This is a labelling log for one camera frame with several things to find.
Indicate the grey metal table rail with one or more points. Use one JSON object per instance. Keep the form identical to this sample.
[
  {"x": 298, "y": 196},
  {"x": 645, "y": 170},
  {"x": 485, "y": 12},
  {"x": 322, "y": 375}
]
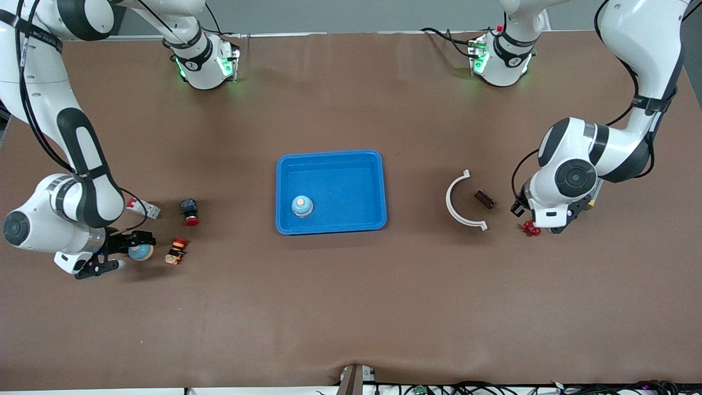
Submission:
[{"x": 356, "y": 33}]

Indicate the metal mesh power supply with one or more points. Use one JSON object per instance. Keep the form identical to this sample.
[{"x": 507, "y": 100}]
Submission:
[{"x": 596, "y": 189}]

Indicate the red button orange white switch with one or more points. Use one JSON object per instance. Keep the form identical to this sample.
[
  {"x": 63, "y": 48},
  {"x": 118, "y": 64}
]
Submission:
[{"x": 176, "y": 251}]

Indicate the glossy dark brown capacitor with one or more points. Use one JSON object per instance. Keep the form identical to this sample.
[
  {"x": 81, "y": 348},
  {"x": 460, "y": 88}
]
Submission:
[{"x": 484, "y": 199}]

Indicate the blue plastic tray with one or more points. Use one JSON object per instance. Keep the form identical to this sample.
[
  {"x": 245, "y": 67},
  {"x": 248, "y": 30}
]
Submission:
[{"x": 340, "y": 181}]

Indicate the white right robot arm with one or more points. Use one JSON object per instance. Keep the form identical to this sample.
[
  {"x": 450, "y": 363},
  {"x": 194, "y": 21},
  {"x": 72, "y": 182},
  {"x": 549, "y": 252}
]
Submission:
[{"x": 33, "y": 88}]

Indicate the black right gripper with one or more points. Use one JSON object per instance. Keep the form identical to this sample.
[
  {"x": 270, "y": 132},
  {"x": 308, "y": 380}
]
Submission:
[{"x": 116, "y": 242}]

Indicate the white circuit breaker red lever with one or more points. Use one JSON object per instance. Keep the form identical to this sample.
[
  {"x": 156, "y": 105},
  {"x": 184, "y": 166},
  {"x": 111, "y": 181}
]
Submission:
[{"x": 151, "y": 210}]

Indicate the red button black body switch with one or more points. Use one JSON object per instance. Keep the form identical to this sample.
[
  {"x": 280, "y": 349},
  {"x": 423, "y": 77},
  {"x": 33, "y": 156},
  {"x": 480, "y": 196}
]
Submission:
[{"x": 190, "y": 211}]

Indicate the light blue call bell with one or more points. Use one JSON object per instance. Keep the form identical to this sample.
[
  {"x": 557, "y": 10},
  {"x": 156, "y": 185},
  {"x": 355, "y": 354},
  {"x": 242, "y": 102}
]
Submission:
[
  {"x": 141, "y": 253},
  {"x": 302, "y": 206}
]

